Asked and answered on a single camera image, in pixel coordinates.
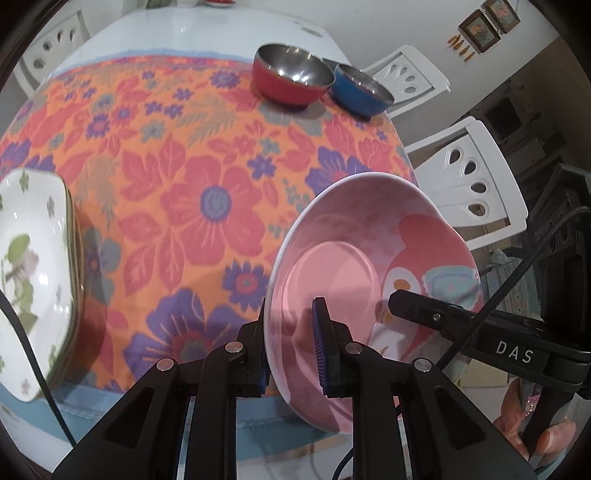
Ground pink cartoon print bowl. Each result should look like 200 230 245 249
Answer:
265 172 485 435

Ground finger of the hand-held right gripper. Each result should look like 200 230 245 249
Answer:
388 289 491 345

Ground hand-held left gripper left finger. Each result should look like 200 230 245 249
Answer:
52 298 273 480

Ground black cable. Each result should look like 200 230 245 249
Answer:
0 290 78 449
332 206 591 480

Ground hanging yellow ornaments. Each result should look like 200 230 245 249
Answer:
446 33 477 64

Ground blue steel-lined bowl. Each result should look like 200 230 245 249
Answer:
331 64 396 117

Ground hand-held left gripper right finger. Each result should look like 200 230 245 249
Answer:
310 296 539 480

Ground red steel-lined bowl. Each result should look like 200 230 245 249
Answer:
252 43 336 110

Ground orange floral tablecloth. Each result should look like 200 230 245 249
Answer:
0 48 415 407

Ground person's right hand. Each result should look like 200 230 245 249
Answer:
493 381 578 467

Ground small square green-flower plate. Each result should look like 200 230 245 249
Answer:
0 168 77 403

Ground light patterned cloth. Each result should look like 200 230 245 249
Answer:
488 248 542 317

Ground white chair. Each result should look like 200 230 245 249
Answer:
403 115 530 251
15 9 92 89
361 44 451 110

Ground framed wall picture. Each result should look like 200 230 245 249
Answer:
482 0 521 34
457 8 502 52

